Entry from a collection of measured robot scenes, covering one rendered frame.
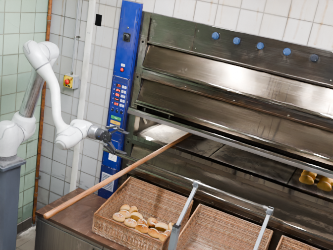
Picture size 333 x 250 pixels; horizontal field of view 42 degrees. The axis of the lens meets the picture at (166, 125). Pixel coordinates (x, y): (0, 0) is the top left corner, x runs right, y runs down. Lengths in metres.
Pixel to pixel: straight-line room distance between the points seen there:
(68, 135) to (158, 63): 0.86
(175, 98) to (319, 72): 0.99
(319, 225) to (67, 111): 2.10
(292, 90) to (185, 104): 0.75
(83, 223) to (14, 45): 1.40
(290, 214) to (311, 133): 0.57
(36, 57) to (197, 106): 1.12
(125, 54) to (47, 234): 1.44
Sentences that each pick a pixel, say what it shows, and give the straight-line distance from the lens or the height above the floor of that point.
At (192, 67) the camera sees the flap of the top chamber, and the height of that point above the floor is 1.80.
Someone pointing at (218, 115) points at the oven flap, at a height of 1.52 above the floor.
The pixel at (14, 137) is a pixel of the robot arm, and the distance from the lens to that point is 3.07.
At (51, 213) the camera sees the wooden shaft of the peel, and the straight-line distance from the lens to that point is 2.22.
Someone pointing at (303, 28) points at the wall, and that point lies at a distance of 2.82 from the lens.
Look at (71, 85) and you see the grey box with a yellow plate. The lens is 3.51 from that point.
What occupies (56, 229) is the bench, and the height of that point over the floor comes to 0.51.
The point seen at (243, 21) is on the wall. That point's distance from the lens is 2.90.
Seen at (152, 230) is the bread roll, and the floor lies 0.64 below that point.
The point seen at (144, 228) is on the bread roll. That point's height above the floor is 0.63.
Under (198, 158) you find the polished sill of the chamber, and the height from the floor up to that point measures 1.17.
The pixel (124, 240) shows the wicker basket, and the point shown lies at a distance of 3.10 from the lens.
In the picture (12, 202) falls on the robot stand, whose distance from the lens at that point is 3.28.
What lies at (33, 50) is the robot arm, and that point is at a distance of 2.88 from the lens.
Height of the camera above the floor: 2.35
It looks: 18 degrees down
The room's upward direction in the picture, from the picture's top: 10 degrees clockwise
